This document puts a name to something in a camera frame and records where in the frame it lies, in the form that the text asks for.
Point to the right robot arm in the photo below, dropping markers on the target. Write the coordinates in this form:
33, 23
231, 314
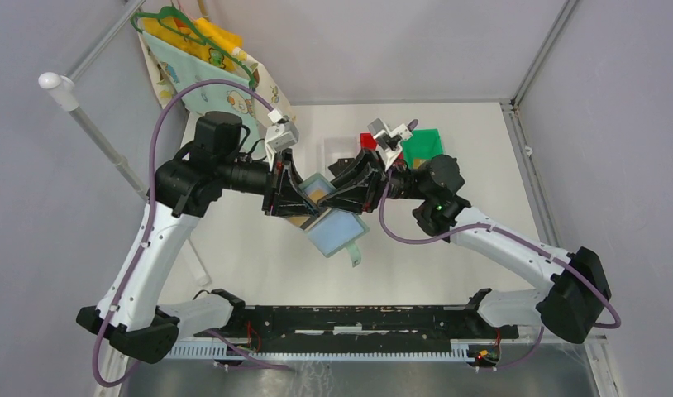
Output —
569, 293

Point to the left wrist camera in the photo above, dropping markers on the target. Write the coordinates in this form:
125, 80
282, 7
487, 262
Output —
280, 135

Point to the aluminium frame rail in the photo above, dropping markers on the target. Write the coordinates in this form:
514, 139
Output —
424, 315

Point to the cream printed cloth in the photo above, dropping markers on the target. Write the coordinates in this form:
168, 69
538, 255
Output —
185, 69

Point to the green clothes hanger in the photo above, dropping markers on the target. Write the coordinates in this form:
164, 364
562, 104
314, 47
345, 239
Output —
172, 26

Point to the green plastic bin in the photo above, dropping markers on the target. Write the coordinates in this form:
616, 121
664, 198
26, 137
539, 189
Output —
423, 144

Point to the white plastic bin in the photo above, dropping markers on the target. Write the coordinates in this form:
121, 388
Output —
335, 148

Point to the red plastic bin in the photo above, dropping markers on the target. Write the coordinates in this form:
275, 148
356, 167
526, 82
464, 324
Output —
367, 141

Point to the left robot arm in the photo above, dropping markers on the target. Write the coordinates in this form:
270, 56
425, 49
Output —
130, 316

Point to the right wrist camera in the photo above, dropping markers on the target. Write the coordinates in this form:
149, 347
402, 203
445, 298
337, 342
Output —
389, 140

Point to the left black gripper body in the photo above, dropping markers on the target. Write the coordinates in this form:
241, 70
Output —
278, 169

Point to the black card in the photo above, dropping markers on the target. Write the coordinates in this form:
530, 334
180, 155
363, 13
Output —
339, 166

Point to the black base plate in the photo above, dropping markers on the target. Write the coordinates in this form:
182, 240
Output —
358, 329

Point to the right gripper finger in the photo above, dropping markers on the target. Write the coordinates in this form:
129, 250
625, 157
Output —
355, 192
357, 173

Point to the white clothes rack pole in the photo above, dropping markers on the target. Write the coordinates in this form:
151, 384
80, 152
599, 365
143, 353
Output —
60, 88

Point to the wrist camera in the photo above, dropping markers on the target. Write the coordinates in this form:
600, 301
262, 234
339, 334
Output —
280, 135
389, 140

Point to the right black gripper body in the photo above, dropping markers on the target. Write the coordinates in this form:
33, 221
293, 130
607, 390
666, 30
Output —
382, 175

